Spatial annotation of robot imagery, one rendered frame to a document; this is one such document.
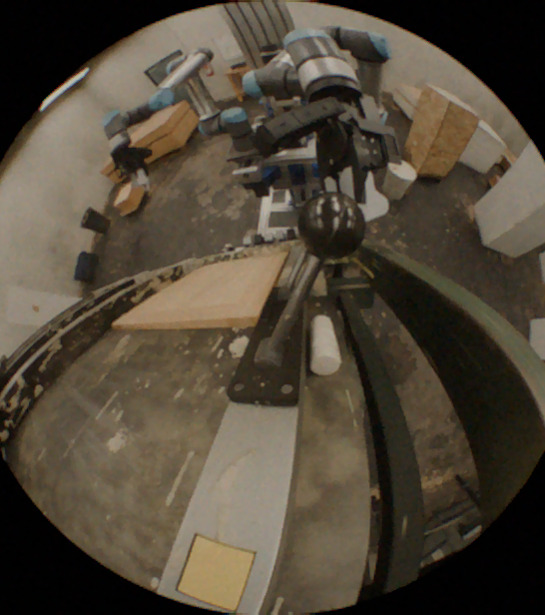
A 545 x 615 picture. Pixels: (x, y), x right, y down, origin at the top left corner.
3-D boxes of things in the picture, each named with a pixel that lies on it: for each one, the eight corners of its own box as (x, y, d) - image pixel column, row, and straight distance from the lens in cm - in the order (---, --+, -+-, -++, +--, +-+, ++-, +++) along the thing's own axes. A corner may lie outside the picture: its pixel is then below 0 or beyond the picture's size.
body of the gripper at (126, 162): (120, 181, 79) (106, 155, 80) (135, 171, 84) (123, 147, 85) (131, 174, 73) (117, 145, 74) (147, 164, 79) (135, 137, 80)
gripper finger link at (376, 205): (396, 245, 25) (391, 169, 25) (358, 250, 21) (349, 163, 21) (379, 242, 27) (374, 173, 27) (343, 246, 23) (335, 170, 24)
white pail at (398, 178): (402, 184, 256) (415, 156, 229) (407, 204, 237) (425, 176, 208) (377, 180, 245) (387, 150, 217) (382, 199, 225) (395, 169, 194)
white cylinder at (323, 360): (338, 375, 19) (331, 330, 25) (340, 354, 17) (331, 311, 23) (310, 376, 19) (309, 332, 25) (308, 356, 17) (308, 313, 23)
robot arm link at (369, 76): (356, 114, 111) (340, 23, 84) (386, 124, 109) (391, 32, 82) (349, 129, 102) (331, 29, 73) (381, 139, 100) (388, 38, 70)
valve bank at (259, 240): (303, 238, 119) (300, 217, 99) (306, 258, 113) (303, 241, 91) (233, 249, 130) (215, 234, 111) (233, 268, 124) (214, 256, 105)
